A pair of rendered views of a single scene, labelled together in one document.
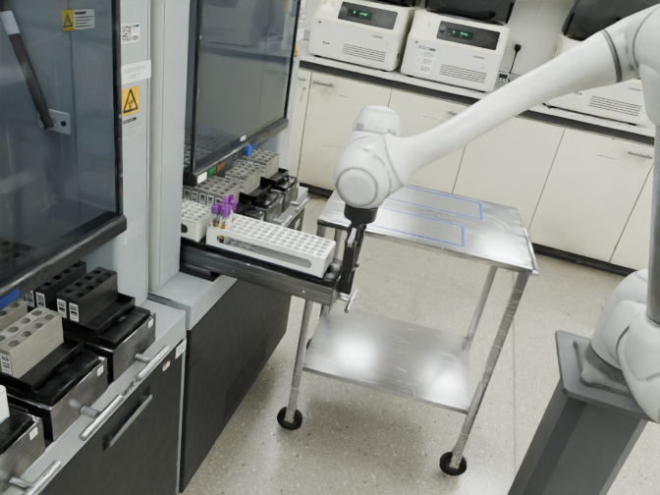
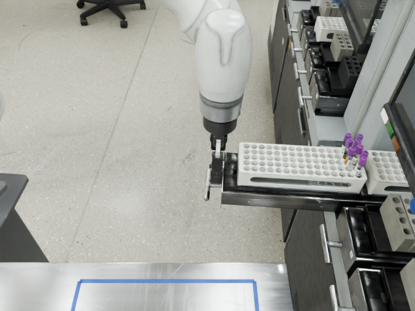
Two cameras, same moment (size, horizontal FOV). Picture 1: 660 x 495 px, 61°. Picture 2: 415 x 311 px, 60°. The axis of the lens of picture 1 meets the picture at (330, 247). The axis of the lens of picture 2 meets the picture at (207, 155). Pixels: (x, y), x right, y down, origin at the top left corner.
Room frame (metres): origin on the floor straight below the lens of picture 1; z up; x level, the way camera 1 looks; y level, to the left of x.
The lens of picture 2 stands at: (1.74, -0.17, 1.50)
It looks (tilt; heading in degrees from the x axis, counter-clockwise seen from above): 47 degrees down; 171
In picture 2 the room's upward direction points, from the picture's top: 2 degrees clockwise
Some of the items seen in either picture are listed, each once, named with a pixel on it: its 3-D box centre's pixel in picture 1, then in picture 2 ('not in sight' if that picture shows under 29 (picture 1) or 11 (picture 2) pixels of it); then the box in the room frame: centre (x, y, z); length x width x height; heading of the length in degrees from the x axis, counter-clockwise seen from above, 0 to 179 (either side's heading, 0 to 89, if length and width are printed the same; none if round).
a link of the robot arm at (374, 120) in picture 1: (373, 144); (223, 51); (1.14, -0.05, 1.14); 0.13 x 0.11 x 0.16; 174
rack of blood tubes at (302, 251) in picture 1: (270, 245); (297, 168); (1.19, 0.14, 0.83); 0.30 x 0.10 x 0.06; 79
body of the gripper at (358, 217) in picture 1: (358, 220); (219, 127); (1.15, -0.05, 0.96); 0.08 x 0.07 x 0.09; 168
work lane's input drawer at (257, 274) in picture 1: (218, 249); (347, 186); (1.22, 0.27, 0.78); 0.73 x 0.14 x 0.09; 78
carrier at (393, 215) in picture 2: (227, 198); (396, 223); (1.38, 0.30, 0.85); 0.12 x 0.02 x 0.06; 169
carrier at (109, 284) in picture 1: (94, 298); (346, 73); (0.83, 0.41, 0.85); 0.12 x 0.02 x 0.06; 168
